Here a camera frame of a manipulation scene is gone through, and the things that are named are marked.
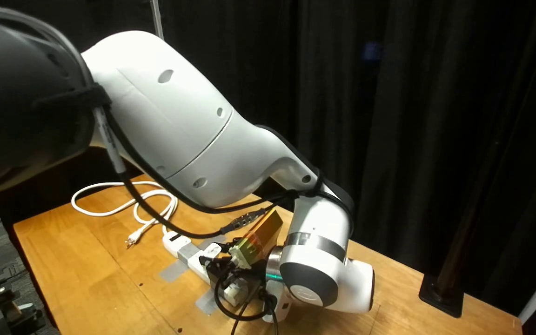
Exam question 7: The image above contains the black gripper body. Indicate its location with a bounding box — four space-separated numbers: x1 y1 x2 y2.
217 251 280 315

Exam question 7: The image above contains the grey tape strip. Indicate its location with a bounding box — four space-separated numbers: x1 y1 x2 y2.
194 287 228 317
157 257 190 285

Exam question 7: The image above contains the white power strip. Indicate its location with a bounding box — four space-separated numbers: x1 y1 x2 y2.
161 229 252 309

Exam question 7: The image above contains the black curtain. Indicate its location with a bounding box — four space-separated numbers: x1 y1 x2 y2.
103 0 536 318

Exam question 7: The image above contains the metal stand pole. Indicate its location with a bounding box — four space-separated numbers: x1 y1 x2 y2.
148 0 166 41

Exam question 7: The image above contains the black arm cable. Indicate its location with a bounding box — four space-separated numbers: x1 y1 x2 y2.
94 104 358 322

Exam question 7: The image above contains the white power cord with plug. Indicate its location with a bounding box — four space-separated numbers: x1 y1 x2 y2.
69 179 181 251

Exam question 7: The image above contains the black upright post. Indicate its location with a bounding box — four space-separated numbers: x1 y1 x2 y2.
418 184 470 320

